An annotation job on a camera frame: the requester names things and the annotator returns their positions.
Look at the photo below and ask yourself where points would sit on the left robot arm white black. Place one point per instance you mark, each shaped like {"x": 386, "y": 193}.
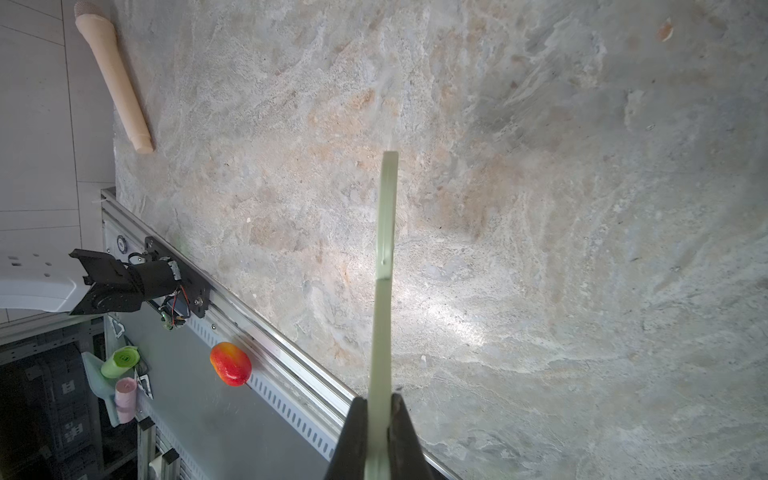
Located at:
{"x": 83, "y": 282}

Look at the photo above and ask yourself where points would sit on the green hand brush white bristles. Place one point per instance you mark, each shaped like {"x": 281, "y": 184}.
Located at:
{"x": 380, "y": 381}

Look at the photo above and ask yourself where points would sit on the aluminium front rail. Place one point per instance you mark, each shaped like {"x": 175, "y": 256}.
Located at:
{"x": 314, "y": 400}

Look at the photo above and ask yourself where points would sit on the red yellow mango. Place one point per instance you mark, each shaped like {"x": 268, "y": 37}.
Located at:
{"x": 231, "y": 364}

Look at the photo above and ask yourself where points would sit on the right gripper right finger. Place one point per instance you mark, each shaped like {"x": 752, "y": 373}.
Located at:
{"x": 406, "y": 458}

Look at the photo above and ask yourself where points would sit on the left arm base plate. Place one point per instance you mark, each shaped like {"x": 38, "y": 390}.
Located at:
{"x": 194, "y": 285}

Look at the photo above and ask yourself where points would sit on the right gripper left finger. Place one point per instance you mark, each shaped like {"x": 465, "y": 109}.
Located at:
{"x": 349, "y": 458}

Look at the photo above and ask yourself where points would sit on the beige rolling pin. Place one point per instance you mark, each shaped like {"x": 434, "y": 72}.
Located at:
{"x": 100, "y": 34}

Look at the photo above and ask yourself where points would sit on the left circuit board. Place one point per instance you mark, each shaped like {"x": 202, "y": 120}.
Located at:
{"x": 174, "y": 311}

